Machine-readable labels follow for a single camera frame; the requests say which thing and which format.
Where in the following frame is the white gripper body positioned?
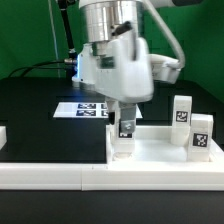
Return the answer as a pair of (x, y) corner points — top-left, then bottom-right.
(79, 35), (180, 103)

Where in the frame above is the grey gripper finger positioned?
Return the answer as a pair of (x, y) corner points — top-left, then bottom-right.
(106, 100), (117, 125)
(119, 103), (136, 134)

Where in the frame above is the white square table top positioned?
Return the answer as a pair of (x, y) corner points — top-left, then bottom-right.
(106, 125), (224, 163)

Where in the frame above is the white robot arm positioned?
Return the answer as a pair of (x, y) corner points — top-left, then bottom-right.
(75, 0), (203, 134)

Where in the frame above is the white marker sheet with tags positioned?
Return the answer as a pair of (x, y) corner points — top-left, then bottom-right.
(53, 101), (143, 119)

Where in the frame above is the white U-shaped obstacle fence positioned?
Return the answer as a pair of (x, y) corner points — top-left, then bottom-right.
(0, 126), (224, 192)

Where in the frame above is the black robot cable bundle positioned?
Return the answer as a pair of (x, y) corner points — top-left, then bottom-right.
(7, 0), (78, 78)

